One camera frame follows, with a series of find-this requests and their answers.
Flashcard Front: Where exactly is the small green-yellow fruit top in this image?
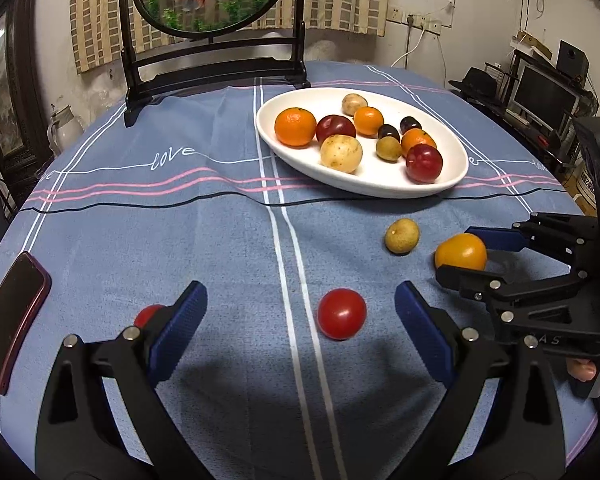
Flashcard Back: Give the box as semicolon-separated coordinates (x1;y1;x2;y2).
384;218;420;255

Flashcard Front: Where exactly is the person's right hand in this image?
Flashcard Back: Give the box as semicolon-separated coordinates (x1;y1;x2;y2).
567;359;597;382

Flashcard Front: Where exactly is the small yellow-orange tomato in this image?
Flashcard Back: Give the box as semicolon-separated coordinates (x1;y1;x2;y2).
434;233;488;271

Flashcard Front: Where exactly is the orange tangerine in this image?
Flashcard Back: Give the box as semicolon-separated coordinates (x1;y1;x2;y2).
401;128;437;156

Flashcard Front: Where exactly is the wall power strip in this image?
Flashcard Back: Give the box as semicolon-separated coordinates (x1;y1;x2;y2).
386;6;442;36

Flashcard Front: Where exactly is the black speaker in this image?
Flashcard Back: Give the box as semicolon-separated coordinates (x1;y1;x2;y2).
556;40;590;87

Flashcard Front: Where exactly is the blue striped tablecloth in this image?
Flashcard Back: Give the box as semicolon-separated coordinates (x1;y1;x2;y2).
0;62;577;479

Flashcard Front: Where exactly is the small green-yellow fruit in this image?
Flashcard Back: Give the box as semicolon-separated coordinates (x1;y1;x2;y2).
384;218;420;255
375;136;402;162

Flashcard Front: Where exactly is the white kettle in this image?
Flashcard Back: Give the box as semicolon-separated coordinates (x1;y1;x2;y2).
47;105;83;156

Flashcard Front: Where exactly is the white oval plate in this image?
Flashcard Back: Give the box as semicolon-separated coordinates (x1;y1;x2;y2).
256;87;469;200

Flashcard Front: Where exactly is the red smartphone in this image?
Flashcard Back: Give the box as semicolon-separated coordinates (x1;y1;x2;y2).
0;252;52;394

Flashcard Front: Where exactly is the red tomato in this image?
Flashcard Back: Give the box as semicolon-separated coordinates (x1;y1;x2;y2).
133;304;163;328
317;288;367;340

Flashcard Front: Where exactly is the large dark red plum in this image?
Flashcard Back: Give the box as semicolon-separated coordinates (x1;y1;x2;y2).
315;115;356;144

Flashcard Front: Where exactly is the large orange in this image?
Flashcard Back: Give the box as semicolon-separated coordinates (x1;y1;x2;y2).
274;107;317;148

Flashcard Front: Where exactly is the beige passion fruit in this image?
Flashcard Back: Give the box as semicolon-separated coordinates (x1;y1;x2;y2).
341;93;368;117
320;134;363;174

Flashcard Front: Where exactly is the computer monitor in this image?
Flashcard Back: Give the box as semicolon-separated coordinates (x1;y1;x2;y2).
512;65;579;132

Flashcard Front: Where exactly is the round goldfish screen on stand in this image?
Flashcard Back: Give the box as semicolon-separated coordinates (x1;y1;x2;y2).
118;0;311;127

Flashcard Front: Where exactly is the dark purple plum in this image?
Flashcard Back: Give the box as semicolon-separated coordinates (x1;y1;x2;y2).
377;124;401;142
400;116;422;133

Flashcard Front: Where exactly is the dark framed painting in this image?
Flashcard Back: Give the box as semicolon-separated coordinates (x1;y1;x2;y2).
0;0;52;174

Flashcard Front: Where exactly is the black metal shelf desk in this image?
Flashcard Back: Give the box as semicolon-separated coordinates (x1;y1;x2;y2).
449;49;600;176

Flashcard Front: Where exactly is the thin black cable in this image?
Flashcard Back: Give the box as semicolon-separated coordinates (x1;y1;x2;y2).
19;186;571;215

